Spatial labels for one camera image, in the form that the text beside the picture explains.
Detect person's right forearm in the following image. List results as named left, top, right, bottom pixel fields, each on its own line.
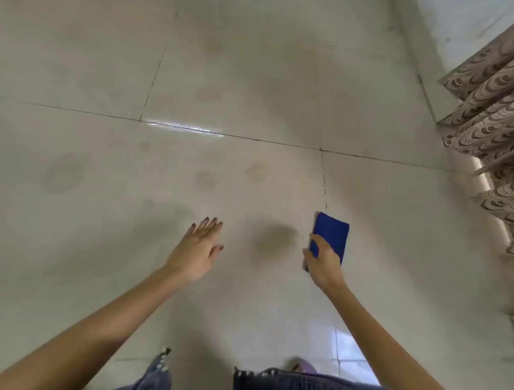
left=327, top=280, right=443, bottom=390

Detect beige tiled floor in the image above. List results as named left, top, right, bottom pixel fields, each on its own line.
left=0, top=0, right=514, bottom=390

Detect brown patterned curtain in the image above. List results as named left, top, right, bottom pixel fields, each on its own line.
left=436, top=24, right=514, bottom=258

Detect person's left hand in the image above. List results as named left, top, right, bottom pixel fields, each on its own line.
left=163, top=216, right=224, bottom=283

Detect blue cloth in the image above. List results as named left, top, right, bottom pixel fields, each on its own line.
left=301, top=212, right=350, bottom=273

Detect person's right hand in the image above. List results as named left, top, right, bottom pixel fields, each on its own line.
left=301, top=232, right=347, bottom=296

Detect blue denim jeans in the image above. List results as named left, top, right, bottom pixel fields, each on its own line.
left=120, top=347, right=382, bottom=390

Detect purple sandal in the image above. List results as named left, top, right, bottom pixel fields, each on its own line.
left=289, top=357, right=319, bottom=374

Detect person's left forearm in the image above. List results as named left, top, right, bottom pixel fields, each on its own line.
left=0, top=265, right=194, bottom=390

